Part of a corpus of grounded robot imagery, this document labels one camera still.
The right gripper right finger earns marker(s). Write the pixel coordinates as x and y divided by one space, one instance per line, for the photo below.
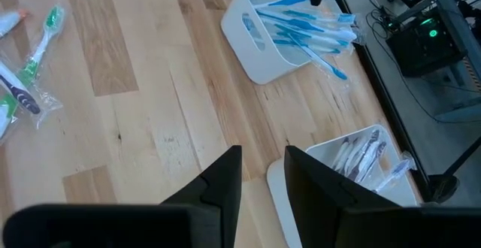
376 229

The black computer tower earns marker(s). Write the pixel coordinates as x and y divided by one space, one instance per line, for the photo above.
424 52

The white plastic bin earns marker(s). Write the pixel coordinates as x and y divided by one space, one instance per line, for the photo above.
278 188
240 56

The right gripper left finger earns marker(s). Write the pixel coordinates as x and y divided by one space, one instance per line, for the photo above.
131 229

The green toothbrush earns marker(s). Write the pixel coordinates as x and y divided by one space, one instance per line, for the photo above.
41 45

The orange toothbrush in clear wrapper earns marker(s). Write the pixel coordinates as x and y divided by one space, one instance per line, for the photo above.
9 20

